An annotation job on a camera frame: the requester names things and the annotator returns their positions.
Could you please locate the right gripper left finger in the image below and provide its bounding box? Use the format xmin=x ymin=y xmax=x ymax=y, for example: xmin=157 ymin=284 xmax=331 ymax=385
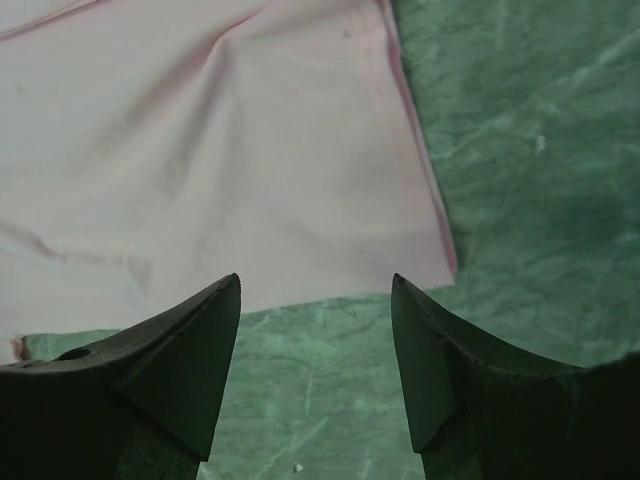
xmin=1 ymin=274 xmax=241 ymax=479

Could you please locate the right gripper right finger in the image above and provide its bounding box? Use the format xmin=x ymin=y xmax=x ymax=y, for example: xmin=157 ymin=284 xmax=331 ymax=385
xmin=391 ymin=275 xmax=639 ymax=480

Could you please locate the pink t shirt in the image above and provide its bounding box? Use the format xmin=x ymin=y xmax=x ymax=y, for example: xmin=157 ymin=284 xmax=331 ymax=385
xmin=1 ymin=1 xmax=457 ymax=363

